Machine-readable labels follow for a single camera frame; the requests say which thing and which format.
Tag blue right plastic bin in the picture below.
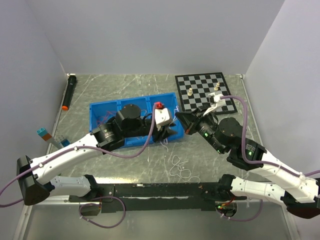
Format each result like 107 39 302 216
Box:
146 92 184 142

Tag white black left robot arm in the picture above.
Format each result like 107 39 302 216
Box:
16 102 176 206

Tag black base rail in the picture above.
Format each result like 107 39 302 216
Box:
68 182 247 213

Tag toy brick tower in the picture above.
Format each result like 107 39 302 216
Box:
37 127 70 149

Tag black grey chessboard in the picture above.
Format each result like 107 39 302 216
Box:
175 72 231 112

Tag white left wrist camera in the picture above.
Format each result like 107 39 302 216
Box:
154 101 173 128

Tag white wire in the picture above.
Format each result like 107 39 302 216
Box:
159 106 202 183

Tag cream chess piece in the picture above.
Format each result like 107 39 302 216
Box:
187 88 193 97
214 82 220 91

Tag purple left robot cable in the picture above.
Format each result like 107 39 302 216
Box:
0 103 157 208

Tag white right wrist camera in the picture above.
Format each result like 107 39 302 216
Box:
203 90 227 116

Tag cream chess piece right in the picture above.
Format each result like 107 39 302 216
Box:
214 82 220 91

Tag blue plastic bin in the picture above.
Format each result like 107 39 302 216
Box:
89 100 125 152
117 96 152 148
146 92 184 142

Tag cream chess piece left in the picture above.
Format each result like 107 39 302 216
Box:
187 88 193 97

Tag blue left plastic bin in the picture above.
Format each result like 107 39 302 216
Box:
89 100 125 152

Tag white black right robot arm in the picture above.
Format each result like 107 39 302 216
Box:
175 107 320 219

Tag black marker orange cap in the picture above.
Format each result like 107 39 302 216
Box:
61 75 78 111

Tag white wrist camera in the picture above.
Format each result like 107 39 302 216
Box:
203 90 227 116
154 101 173 128

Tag blue middle plastic bin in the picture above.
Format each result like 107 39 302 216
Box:
117 96 152 148

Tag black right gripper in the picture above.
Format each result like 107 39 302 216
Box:
175 103 226 154

